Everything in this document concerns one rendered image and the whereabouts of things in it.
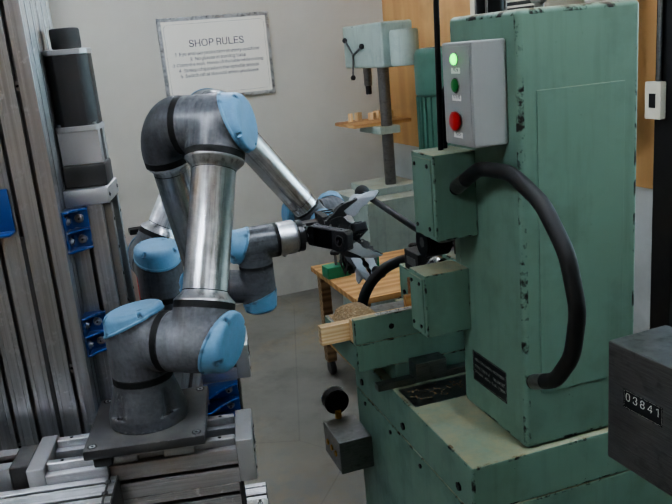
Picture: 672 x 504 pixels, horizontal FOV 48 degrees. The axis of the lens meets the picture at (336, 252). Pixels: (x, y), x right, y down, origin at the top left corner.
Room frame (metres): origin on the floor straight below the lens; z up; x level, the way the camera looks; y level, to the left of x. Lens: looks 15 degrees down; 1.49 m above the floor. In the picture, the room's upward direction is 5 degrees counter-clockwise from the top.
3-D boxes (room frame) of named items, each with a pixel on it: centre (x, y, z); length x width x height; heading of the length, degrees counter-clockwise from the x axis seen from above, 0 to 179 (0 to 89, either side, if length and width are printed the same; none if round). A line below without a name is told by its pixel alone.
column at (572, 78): (1.29, -0.37, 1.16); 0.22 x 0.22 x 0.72; 17
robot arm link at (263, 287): (1.62, 0.19, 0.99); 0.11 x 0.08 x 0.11; 72
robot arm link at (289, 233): (1.64, 0.10, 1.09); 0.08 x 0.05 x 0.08; 18
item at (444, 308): (1.35, -0.18, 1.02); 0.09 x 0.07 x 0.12; 107
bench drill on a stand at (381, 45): (4.05, -0.33, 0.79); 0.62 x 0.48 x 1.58; 22
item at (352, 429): (1.63, 0.01, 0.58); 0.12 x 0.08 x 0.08; 17
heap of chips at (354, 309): (1.58, -0.03, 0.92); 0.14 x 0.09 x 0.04; 17
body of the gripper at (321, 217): (1.67, 0.03, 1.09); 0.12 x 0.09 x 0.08; 108
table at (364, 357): (1.68, -0.26, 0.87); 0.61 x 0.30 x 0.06; 107
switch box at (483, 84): (1.22, -0.24, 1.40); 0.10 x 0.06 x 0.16; 17
